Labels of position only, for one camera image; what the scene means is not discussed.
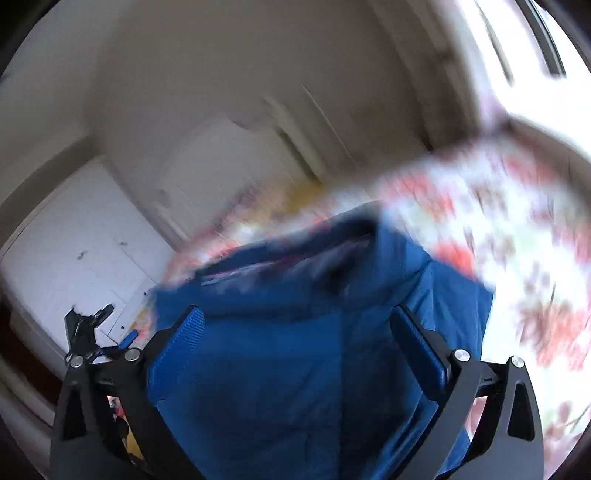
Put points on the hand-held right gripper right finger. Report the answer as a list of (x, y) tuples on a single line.
[(418, 350)]

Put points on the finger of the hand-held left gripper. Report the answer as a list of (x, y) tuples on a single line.
[(82, 330), (129, 339)]

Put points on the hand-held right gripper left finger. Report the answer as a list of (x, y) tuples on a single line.
[(178, 341)]

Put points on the blue puffer jacket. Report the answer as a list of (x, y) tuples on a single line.
[(286, 369)]

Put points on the white wardrobe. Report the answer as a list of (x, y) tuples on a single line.
[(69, 240)]

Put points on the floral quilt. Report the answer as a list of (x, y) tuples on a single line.
[(508, 230)]

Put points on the white bed headboard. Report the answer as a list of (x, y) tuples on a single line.
[(221, 170)]

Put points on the printed curtain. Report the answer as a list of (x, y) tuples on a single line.
[(466, 55)]

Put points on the dark window frame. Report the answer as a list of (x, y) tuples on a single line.
[(545, 37)]

